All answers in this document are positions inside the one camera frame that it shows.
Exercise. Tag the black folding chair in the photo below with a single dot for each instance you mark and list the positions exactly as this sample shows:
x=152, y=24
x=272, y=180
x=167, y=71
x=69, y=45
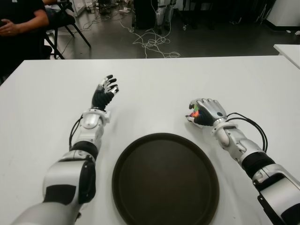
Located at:
x=63, y=20

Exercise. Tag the right silver black robot arm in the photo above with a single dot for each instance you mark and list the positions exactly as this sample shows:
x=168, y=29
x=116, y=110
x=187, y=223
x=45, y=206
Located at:
x=234, y=140

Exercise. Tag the seated person in black shirt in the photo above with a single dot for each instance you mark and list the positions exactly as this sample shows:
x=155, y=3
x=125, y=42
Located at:
x=21, y=11

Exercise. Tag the white caster wheel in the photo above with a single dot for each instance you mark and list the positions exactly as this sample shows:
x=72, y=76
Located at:
x=184, y=27

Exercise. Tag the white cabinet with black base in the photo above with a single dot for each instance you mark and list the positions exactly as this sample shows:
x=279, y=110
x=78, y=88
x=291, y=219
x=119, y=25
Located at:
x=286, y=14

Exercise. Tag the white side table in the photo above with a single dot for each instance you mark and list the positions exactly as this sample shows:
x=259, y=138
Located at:
x=290, y=52

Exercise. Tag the dark brown round plate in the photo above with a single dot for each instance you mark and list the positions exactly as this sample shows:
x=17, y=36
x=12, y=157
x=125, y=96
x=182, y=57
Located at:
x=164, y=182

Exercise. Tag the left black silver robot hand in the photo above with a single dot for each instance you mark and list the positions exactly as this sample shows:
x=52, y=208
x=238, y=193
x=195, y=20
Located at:
x=100, y=98

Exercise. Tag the left silver black robot arm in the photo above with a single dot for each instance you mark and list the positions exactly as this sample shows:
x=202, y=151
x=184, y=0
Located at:
x=90, y=119

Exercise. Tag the glass display cabinet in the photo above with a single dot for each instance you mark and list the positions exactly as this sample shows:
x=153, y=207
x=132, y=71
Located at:
x=78, y=7

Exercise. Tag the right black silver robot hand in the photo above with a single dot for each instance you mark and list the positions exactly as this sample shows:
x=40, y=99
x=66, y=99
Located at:
x=211, y=112

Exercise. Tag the multicoloured Rubik's cube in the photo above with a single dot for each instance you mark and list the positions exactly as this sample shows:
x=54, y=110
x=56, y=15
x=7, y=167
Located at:
x=195, y=113

